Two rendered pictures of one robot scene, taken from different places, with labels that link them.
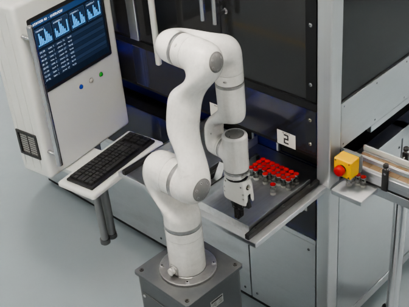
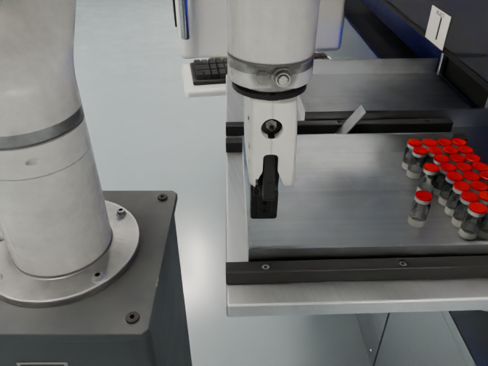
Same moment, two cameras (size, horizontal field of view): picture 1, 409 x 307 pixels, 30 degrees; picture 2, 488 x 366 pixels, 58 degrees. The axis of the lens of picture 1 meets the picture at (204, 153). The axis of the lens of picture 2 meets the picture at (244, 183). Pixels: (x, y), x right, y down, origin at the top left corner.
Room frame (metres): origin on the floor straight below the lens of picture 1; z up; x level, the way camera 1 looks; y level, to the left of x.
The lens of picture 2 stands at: (1.73, -0.36, 1.26)
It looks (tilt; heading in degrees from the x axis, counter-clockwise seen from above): 35 degrees down; 42
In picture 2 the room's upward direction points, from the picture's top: straight up
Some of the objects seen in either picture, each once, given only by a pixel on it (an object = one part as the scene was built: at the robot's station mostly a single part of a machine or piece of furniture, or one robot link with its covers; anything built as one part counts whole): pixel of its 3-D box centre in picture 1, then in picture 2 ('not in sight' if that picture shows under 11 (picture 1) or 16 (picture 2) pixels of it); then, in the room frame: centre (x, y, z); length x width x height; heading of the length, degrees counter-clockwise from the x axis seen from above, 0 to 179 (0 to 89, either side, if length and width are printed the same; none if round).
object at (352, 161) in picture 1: (347, 164); not in sight; (2.20, -0.50, 1.00); 0.08 x 0.07 x 0.07; 134
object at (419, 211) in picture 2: (272, 189); (419, 210); (2.21, -0.23, 0.90); 0.02 x 0.02 x 0.04
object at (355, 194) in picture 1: (356, 188); not in sight; (2.21, -0.54, 0.87); 0.14 x 0.13 x 0.02; 134
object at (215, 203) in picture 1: (252, 192); (367, 190); (2.21, -0.16, 0.90); 0.34 x 0.26 x 0.04; 134
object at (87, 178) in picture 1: (111, 158); (263, 67); (2.65, 0.38, 0.82); 0.40 x 0.14 x 0.02; 141
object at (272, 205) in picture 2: (242, 211); (265, 201); (2.05, -0.11, 0.95); 0.03 x 0.03 x 0.07; 44
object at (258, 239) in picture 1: (225, 176); (363, 144); (2.37, -0.07, 0.87); 0.70 x 0.48 x 0.02; 44
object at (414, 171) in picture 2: (255, 173); (416, 163); (2.32, -0.18, 0.91); 0.02 x 0.02 x 0.05
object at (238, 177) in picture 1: (237, 171); (270, 66); (2.06, -0.10, 1.10); 0.09 x 0.08 x 0.03; 44
